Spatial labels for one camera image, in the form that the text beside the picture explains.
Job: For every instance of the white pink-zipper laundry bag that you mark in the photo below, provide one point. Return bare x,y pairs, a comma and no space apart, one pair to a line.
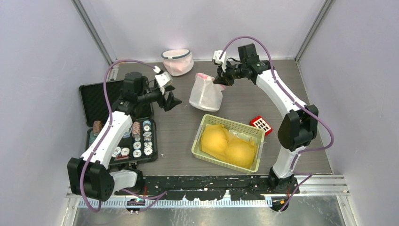
205,95

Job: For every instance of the yellow bra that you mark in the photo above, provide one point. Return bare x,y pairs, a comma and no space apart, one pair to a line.
218,142

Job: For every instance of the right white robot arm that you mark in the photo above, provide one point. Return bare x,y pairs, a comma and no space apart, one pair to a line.
299,124

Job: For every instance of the black poker chip case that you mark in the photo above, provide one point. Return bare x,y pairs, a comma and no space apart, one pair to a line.
123,139

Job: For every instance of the brown poker chip stack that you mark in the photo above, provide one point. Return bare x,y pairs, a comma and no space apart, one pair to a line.
96,128

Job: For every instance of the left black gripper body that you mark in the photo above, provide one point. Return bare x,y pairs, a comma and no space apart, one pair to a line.
156,95

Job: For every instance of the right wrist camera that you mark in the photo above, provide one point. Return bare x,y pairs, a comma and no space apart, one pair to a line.
219,57

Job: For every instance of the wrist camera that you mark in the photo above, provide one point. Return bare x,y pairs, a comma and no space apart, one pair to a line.
219,57
162,78

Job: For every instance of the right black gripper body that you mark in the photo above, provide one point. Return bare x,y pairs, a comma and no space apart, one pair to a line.
232,73

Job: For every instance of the white grey-zipper laundry bag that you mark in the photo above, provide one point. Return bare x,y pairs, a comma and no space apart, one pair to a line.
178,61

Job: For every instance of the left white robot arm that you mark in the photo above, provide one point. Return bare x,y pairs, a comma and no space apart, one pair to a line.
89,175

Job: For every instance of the red toy block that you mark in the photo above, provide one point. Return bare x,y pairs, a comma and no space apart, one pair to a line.
260,123

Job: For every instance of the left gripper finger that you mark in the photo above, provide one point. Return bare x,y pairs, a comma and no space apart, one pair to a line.
170,102
169,88

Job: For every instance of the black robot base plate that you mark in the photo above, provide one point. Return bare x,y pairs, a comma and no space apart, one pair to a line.
208,188

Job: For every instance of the green plastic basket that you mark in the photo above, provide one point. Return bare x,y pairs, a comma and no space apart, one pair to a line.
241,130

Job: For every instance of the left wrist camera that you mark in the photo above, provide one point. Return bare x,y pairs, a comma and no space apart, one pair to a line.
162,78

